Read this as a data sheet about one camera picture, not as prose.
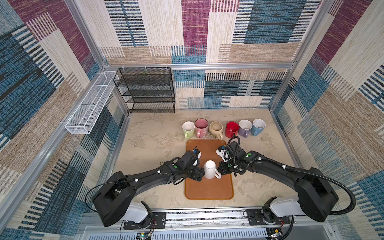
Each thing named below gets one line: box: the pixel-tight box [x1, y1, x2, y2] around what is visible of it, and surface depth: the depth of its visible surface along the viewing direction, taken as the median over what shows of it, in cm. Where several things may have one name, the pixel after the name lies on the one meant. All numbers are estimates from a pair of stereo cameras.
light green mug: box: [182, 121, 195, 140], surface depth 99 cm
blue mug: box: [250, 118, 266, 137], surface depth 101 cm
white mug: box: [204, 159, 222, 180], surface depth 83 cm
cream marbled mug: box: [209, 121, 224, 141], surface depth 101 cm
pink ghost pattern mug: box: [194, 118, 209, 139], surface depth 101 cm
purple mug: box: [238, 119, 253, 138], surface depth 103 cm
